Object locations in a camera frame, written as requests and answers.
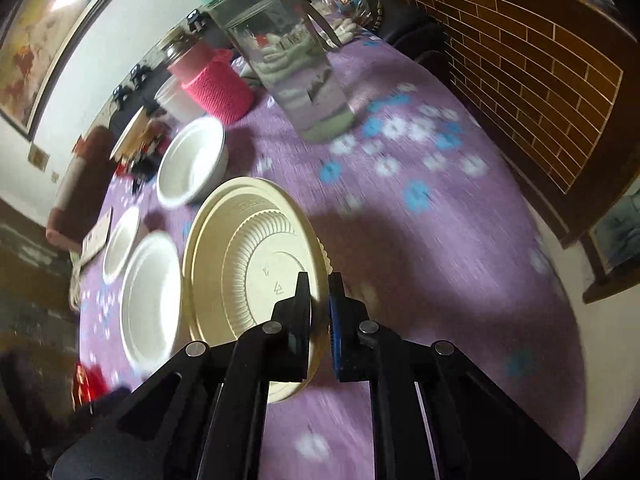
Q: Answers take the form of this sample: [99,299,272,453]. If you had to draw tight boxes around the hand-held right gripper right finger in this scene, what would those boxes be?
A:
[327,273,581,480]

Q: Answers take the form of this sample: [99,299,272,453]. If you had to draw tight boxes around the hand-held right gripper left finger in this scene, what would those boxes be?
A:
[55,272,313,480]

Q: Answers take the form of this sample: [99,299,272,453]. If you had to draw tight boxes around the cream ribbed plate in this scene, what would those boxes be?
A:
[182,176,335,405]

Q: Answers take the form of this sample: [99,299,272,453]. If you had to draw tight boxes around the deep white bowl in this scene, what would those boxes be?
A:
[156,116,230,209]

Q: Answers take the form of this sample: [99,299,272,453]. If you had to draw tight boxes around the purple floral tablecloth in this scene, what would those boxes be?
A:
[75,35,588,480]

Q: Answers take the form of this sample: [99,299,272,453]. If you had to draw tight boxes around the small white plate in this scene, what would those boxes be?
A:
[102,206,150,285]

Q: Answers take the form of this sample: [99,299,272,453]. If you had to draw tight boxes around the large scalloped red plate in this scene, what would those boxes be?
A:
[72,362,108,408]

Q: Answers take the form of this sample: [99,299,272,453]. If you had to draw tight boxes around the grey booklet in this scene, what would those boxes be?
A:
[80,207,115,266]

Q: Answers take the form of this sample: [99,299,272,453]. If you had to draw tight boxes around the white cup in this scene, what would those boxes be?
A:
[154,76,206,123]

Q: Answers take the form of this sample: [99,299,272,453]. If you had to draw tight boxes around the clear jar with green lid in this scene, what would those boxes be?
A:
[191,0,357,142]

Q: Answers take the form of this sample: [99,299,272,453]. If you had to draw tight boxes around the wooden framed furniture piece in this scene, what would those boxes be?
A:
[582,195,640,306]

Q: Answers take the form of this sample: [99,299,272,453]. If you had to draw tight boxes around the white gloves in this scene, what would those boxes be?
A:
[325,15,366,48]

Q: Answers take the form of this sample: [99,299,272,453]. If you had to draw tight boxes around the glass jar with metal lid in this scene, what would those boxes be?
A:
[161,27,201,63]

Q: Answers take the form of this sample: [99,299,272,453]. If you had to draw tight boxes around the black chair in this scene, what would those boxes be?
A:
[380,5,448,61]

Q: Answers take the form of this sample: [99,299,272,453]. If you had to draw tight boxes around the wooden brick-pattern cabinet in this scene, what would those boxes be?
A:
[370,0,640,251]

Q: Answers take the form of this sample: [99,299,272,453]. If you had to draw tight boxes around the framed painting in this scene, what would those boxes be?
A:
[0,0,151,142]

